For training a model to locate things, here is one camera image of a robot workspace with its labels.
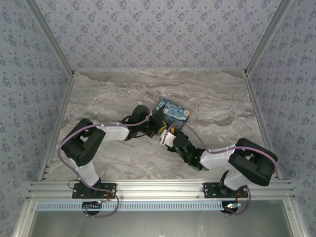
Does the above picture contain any blue starry night tin box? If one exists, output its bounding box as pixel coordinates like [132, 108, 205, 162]
[152, 97, 191, 131]

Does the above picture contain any small circuit board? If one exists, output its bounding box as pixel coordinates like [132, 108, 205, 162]
[222, 201, 242, 213]
[82, 200, 104, 211]

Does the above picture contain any grey metal shelf panel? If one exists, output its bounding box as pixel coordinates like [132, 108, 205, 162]
[13, 199, 308, 237]

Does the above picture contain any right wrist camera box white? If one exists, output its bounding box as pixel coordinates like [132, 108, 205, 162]
[158, 129, 176, 147]

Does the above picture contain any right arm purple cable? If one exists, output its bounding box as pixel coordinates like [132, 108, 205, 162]
[164, 123, 278, 216]

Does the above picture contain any aluminium mounting rail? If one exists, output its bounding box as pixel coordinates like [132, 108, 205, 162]
[26, 179, 296, 200]

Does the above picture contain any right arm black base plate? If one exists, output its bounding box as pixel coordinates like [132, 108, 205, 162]
[202, 182, 249, 199]

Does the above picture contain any white slotted cable duct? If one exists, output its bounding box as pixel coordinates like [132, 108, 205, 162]
[36, 200, 225, 212]

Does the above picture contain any aluminium table side rail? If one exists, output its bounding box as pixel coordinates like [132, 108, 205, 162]
[243, 74, 283, 180]
[37, 74, 76, 182]

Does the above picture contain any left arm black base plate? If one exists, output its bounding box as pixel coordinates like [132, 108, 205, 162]
[72, 183, 118, 199]

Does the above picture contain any aluminium corner post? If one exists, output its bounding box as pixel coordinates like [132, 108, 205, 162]
[243, 0, 295, 79]
[24, 0, 76, 79]

